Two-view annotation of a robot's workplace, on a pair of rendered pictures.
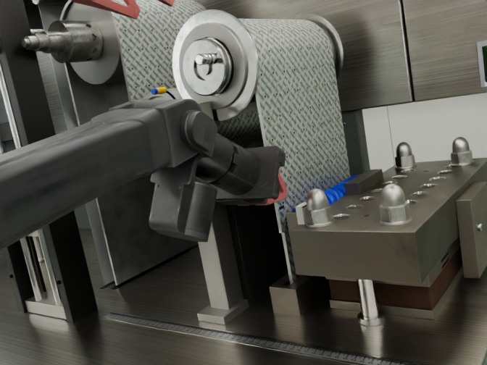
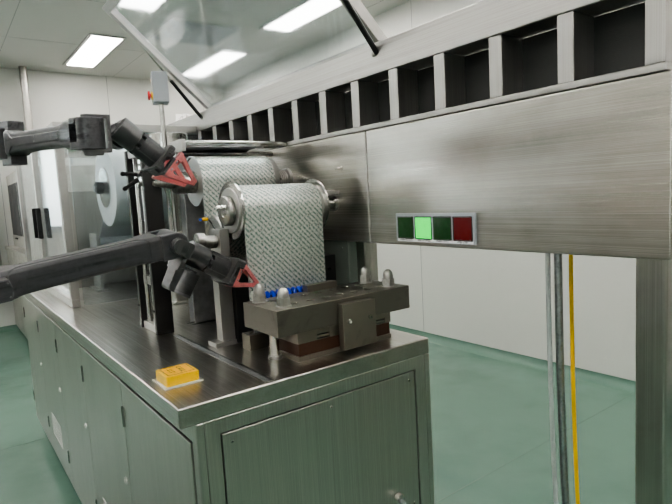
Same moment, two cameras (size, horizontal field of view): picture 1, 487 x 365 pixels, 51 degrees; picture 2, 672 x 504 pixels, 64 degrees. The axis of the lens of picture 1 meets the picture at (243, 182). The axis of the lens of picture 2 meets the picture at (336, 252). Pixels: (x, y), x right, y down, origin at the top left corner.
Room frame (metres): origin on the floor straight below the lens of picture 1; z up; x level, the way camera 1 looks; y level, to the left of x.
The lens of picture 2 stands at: (-0.54, -0.62, 1.28)
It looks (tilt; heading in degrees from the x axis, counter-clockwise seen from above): 6 degrees down; 16
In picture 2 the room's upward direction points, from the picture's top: 3 degrees counter-clockwise
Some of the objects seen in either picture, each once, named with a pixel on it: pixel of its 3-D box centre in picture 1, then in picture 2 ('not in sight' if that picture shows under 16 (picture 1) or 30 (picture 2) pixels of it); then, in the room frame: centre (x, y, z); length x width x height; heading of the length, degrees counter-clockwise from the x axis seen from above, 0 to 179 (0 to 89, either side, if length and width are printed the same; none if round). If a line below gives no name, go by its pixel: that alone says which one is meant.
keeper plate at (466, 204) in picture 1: (477, 228); (358, 323); (0.70, -0.31, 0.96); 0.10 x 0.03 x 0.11; 142
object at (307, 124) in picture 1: (310, 150); (287, 262); (0.78, -0.11, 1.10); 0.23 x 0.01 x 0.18; 142
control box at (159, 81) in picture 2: not in sight; (157, 88); (1.08, 0.43, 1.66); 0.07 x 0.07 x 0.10; 38
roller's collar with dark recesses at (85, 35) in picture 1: (75, 41); (184, 182); (0.86, 0.22, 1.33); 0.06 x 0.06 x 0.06; 52
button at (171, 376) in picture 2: not in sight; (177, 375); (0.44, 0.03, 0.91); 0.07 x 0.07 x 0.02; 52
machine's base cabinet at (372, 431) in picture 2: not in sight; (158, 408); (1.34, 0.72, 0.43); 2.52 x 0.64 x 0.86; 52
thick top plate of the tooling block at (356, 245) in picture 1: (406, 208); (329, 305); (0.74, -0.23, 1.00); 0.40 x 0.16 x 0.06; 142
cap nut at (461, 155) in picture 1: (461, 150); (388, 277); (0.84, -0.36, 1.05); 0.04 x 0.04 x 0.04
